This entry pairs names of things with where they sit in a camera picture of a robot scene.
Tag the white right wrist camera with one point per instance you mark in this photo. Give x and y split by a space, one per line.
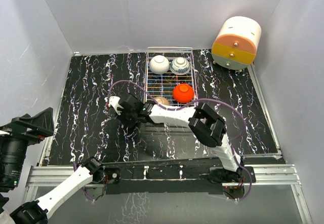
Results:
114 103

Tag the black bowl with beige outside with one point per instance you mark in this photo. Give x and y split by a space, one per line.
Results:
162 100

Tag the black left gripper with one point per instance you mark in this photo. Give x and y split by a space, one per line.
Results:
42 124

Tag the round mini drawer cabinet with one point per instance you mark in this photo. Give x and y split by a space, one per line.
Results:
236 44

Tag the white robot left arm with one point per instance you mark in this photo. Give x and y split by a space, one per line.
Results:
41 209

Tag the white bowl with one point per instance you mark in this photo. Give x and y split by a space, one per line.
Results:
159 64

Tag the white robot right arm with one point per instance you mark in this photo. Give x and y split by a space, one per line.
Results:
208 127

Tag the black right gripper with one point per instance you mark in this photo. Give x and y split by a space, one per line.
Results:
121 118

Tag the aluminium frame rail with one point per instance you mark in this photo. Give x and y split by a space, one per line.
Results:
265 174

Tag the white wire dish rack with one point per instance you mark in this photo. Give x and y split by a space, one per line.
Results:
163 85

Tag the blue floral porcelain bowl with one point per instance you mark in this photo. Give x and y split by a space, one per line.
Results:
180 66

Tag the red bowl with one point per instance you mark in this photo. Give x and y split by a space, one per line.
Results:
183 93

